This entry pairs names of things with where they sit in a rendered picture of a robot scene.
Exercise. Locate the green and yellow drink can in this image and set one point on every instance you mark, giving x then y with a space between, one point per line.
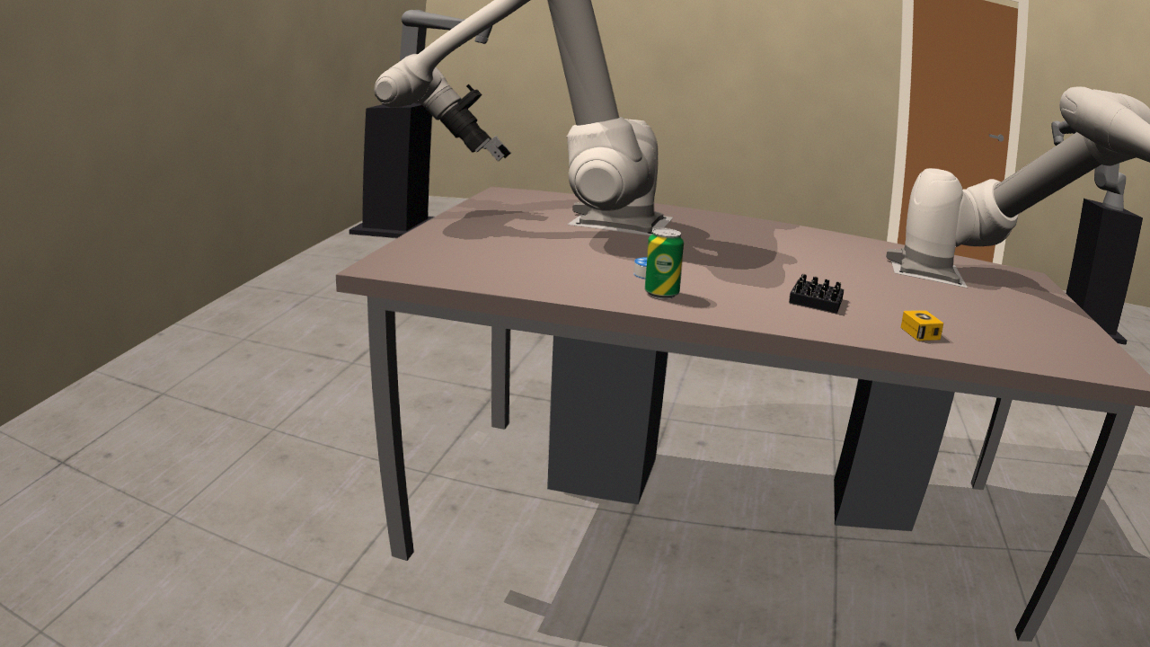
664 263

